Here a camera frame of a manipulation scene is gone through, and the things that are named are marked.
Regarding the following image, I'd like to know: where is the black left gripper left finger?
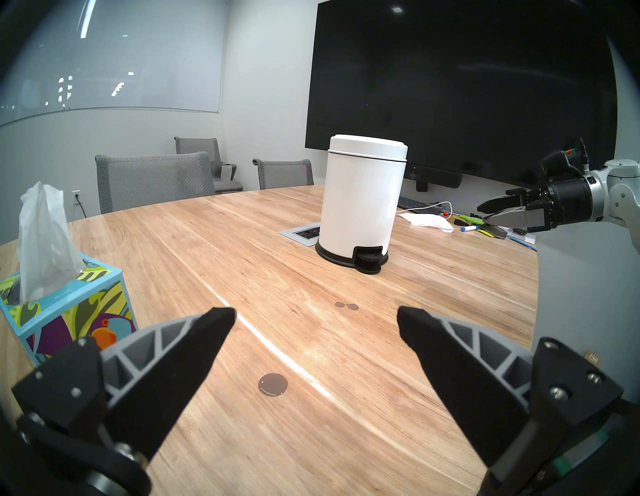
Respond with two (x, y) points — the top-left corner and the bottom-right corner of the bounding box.
(11, 306), (237, 496)

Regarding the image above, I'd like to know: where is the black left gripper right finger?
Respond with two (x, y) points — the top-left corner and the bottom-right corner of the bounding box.
(396, 306), (626, 496)

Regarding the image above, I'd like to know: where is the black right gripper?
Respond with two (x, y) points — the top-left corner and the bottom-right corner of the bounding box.
(477, 172), (596, 233)

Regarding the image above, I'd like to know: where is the large crumpled white tissue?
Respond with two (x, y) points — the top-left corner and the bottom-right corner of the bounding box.
(398, 212), (455, 234)

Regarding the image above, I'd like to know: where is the colourful leaf print tissue box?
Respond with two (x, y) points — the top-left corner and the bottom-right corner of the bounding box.
(0, 252), (139, 366)

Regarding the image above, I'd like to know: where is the black video bar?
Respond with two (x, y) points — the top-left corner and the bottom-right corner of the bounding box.
(404, 164), (463, 193)

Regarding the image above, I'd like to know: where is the black keyboard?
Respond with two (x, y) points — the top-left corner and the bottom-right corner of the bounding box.
(397, 196), (446, 215)

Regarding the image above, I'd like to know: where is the round dark liquid puddle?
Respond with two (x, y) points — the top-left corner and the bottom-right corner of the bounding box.
(258, 373), (289, 398)

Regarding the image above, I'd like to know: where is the white pedal trash bin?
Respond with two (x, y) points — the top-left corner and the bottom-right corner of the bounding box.
(315, 134), (409, 275)

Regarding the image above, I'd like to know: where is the grey table power outlet plate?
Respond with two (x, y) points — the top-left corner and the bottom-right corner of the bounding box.
(279, 222), (322, 247)

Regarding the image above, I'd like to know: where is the grey mesh back chair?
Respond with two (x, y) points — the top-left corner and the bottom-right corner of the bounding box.
(95, 151), (217, 215)

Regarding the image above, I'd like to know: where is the grey fabric back chair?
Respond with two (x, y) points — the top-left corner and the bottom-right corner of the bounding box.
(252, 158), (315, 190)

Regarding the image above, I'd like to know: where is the grey office chair with armrests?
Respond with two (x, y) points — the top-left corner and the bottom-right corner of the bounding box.
(174, 136), (244, 195)

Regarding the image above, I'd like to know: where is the white charger cable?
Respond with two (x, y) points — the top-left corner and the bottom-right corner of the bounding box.
(397, 201), (453, 217)

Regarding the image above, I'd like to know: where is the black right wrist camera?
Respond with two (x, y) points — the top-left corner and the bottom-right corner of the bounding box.
(541, 149), (585, 177)

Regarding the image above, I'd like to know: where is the large black wall screen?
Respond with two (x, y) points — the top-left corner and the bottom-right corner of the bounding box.
(305, 0), (618, 188)

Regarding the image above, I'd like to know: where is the wide glass wall whiteboard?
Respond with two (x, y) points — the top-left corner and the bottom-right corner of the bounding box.
(0, 0), (223, 128)

